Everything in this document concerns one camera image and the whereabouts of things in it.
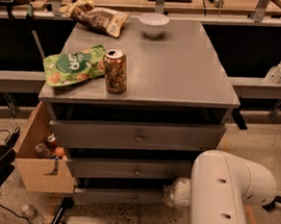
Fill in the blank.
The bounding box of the grey drawer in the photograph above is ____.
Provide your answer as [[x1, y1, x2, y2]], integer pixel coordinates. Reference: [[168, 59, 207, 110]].
[[50, 120, 225, 151], [66, 158, 192, 179], [74, 188, 164, 204]]

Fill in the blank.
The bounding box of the black chair base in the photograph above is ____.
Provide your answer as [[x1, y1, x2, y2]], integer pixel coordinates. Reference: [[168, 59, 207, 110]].
[[263, 196, 281, 212]]

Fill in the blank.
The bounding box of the grey drawer cabinet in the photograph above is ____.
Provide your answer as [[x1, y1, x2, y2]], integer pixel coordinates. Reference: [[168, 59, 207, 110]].
[[31, 9, 246, 214]]

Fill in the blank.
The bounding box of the grey top drawer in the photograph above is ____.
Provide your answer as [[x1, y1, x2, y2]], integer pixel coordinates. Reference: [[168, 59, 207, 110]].
[[50, 120, 225, 151]]

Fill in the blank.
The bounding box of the white bowl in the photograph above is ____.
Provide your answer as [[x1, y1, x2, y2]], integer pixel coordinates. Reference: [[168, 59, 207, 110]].
[[139, 12, 170, 37]]

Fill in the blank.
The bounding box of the brown soda can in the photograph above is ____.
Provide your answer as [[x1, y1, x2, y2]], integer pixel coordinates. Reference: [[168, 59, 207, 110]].
[[103, 48, 127, 94]]

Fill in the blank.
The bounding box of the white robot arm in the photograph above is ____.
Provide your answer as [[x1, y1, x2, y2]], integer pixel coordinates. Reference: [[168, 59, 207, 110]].
[[164, 150, 277, 224]]

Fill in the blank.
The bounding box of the bottle in wooden box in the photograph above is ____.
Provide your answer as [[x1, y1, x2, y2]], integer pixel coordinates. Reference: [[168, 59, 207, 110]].
[[35, 143, 53, 159]]

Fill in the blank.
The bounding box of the grey bottom drawer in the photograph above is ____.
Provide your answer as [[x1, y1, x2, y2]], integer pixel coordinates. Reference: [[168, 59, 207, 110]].
[[74, 188, 164, 204]]

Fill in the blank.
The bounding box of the brown chip bag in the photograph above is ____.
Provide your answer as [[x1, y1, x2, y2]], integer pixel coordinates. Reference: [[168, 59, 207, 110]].
[[59, 0, 130, 38]]

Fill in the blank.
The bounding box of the green snack bag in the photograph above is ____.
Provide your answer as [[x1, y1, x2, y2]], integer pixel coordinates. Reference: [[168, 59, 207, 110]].
[[43, 44, 105, 87]]

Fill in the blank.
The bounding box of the orange fruit in box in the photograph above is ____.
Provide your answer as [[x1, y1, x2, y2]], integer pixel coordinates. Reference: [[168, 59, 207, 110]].
[[55, 147, 65, 159]]

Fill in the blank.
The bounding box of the clear plastic floor bottle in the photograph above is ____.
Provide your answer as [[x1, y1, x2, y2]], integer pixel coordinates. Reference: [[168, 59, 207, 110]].
[[21, 204, 44, 224]]

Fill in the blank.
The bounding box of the clear sanitizer bottle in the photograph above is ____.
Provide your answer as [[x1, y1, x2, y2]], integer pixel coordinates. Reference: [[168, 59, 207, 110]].
[[265, 62, 281, 85]]

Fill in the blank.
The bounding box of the wooden side box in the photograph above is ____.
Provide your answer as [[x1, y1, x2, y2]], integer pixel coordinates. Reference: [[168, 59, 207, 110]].
[[13, 102, 74, 193]]

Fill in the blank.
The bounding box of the grey middle drawer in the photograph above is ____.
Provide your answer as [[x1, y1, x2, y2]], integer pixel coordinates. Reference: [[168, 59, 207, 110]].
[[66, 158, 192, 179]]

